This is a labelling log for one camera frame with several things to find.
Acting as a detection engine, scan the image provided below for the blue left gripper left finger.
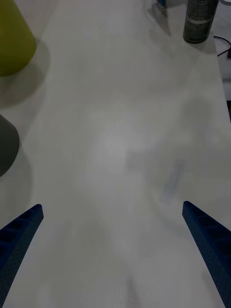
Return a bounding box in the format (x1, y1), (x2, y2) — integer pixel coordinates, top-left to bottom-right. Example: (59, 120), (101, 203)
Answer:
(0, 204), (44, 308)

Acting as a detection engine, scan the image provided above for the yellow-green plastic bin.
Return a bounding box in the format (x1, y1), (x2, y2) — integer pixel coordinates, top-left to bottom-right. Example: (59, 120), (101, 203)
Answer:
(0, 0), (38, 77)

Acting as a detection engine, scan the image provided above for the grey plastic bin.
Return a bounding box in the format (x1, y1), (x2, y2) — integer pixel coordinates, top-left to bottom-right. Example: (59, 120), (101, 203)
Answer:
(0, 114), (20, 178)

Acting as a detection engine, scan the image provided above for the black cable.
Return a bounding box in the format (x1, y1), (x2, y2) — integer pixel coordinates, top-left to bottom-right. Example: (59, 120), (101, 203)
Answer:
(213, 36), (231, 57)

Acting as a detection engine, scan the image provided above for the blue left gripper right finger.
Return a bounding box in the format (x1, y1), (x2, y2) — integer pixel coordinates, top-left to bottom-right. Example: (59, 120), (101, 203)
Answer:
(181, 201), (231, 308)

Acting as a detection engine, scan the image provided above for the dark patterned drink can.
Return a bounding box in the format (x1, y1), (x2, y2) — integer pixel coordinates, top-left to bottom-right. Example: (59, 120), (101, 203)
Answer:
(182, 0), (219, 44)

